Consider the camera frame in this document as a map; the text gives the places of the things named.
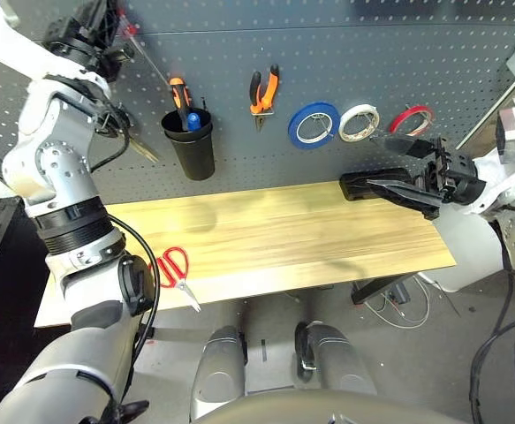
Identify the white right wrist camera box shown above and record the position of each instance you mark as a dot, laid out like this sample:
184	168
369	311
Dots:
511	132

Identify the black cup hook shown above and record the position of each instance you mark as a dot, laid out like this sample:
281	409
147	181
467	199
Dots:
204	103

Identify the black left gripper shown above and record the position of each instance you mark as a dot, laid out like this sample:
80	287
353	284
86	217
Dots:
76	44

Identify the dark grey pegboard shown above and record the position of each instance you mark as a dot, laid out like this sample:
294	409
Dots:
327	44

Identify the black tool case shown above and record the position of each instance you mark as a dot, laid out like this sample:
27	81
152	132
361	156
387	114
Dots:
354	185

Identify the orange black pliers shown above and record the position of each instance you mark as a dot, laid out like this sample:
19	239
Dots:
257	95

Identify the black plastic cup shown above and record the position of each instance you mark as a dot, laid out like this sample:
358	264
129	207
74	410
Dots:
195	159

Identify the red tape roll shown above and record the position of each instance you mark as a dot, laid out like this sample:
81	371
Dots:
396	126

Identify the silver robot leg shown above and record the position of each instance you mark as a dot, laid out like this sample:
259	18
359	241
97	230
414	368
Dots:
341	358
219	375

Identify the silver robot right leg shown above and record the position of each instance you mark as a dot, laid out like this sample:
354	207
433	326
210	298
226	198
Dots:
341	358

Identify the grey robot torso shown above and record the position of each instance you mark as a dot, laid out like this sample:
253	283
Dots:
327	408

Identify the black table bracket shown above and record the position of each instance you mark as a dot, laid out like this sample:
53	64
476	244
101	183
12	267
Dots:
372	289

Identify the orange black screwdriver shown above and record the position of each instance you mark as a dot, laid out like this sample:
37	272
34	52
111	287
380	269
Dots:
178	95

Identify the blue tape roll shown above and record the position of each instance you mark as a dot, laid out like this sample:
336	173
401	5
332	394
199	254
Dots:
293	132

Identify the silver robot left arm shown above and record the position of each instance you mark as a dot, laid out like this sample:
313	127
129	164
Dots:
62	176

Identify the silver robot left leg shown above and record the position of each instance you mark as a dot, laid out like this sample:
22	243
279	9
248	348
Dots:
219	375

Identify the black power adapter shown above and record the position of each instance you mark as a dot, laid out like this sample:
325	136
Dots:
402	293

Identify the white frame post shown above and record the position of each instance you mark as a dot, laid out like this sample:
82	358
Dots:
486	115

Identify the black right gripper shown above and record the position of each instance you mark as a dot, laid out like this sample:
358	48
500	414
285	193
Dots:
456	176

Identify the white tape roll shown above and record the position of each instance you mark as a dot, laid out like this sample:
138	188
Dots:
344	130

